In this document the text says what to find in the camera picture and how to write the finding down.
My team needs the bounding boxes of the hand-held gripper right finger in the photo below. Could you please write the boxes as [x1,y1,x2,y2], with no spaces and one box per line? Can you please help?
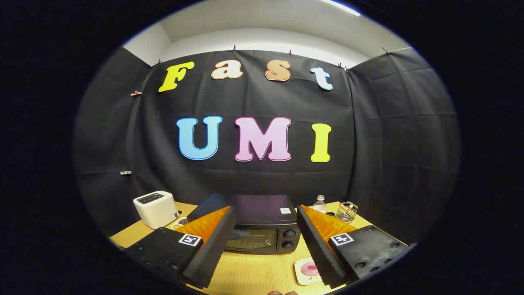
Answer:
[296,205,418,289]

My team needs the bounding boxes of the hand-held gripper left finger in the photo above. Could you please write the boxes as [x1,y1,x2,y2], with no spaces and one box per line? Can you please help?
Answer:
[123,206,237,289]

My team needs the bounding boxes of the pink round food slice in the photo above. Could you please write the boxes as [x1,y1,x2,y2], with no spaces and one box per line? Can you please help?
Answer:
[300,262,321,277]

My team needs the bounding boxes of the cream square tray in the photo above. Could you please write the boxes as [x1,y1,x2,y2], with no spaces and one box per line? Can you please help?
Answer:
[294,257,328,286]

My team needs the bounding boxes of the black toaster oven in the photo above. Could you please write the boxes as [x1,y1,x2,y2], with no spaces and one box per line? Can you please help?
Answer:
[186,193,302,255]

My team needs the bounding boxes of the white bread toaster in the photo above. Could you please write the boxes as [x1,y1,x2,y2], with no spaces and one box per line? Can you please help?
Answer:
[133,191,180,230]

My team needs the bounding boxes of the black backdrop cloth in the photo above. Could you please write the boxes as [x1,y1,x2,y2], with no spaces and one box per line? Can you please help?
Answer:
[74,46,461,246]

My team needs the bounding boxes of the ceiling light strip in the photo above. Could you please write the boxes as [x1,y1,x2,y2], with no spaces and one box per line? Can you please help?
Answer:
[319,0,361,17]

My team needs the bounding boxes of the metal wire basket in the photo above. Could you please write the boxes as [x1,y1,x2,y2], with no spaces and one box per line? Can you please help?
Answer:
[337,201,359,224]

